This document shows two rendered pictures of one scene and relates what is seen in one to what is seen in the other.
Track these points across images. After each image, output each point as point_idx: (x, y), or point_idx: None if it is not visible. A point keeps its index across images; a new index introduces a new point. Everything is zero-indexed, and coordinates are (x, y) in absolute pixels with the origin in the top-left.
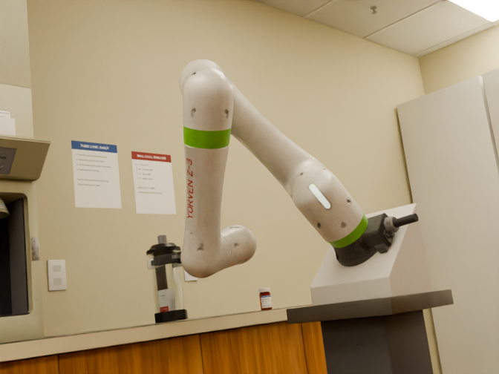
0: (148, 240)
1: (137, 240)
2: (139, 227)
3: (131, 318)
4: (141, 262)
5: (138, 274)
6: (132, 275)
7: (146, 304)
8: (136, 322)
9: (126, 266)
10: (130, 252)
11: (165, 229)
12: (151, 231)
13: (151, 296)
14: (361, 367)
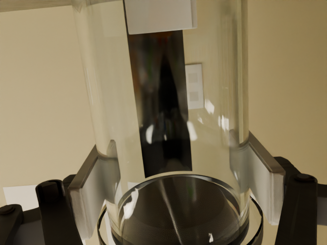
0: (50, 145)
1: (70, 144)
2: (66, 162)
3: (71, 19)
4: (59, 111)
5: (63, 91)
6: (74, 89)
7: (44, 43)
8: (61, 13)
9: (85, 104)
10: (80, 124)
11: (20, 163)
12: (45, 158)
13: (36, 57)
14: None
